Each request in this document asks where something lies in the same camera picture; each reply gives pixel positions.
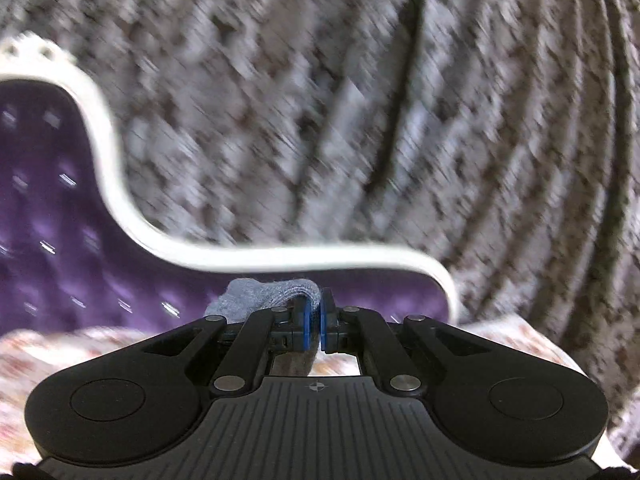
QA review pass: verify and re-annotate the floral bedspread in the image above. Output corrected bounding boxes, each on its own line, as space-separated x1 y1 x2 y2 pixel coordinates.
0 313 627 472

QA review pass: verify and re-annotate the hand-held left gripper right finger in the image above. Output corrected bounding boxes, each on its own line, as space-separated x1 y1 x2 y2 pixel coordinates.
319 287 497 394

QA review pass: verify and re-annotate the grey sock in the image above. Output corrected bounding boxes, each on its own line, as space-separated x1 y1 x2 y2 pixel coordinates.
204 277 322 324

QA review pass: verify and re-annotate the purple tufted headboard white frame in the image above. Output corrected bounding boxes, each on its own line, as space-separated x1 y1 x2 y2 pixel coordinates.
0 30 462 336

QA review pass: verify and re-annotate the grey patterned curtain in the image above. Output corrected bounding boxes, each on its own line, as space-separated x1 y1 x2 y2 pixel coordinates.
0 0 640 461

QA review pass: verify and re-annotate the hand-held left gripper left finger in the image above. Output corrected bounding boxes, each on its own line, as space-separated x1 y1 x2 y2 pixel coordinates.
136 296 314 394

